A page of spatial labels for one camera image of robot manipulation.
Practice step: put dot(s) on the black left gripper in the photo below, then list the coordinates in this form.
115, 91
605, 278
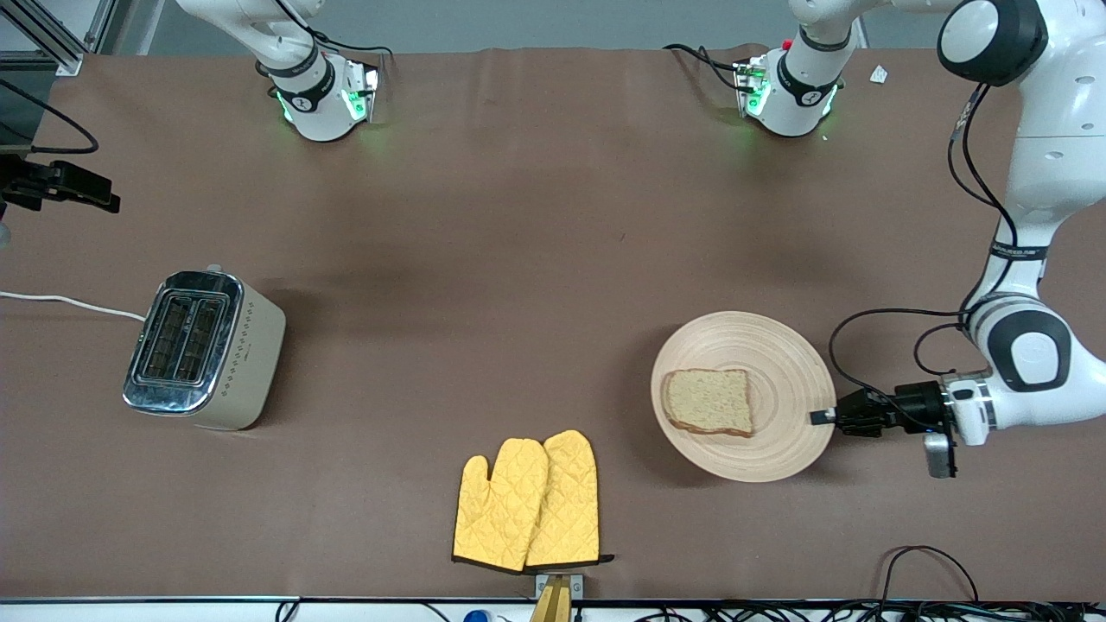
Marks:
914, 405

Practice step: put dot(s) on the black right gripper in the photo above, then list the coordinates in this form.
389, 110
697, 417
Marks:
24, 187

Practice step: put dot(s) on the round wooden plate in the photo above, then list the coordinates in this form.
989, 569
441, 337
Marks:
778, 363

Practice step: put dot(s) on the brown bread slice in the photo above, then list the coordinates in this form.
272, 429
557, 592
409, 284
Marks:
708, 402

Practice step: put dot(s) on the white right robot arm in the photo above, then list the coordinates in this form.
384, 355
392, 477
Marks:
311, 104

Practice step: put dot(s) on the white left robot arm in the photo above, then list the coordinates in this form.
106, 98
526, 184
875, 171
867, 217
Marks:
1054, 130

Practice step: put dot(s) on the cream and chrome toaster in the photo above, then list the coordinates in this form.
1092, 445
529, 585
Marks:
233, 363

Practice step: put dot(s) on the yellow quilted oven mitt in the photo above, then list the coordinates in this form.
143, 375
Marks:
570, 501
497, 510

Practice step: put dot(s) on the white paper scrap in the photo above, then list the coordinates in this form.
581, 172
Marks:
879, 74

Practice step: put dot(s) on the brown table cover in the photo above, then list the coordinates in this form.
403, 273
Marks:
553, 216

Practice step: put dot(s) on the blue cap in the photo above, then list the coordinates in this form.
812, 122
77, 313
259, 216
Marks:
476, 617

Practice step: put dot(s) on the aluminium frame profile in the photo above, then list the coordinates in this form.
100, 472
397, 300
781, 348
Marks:
52, 47

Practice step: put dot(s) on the small metal bracket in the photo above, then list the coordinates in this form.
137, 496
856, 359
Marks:
577, 587

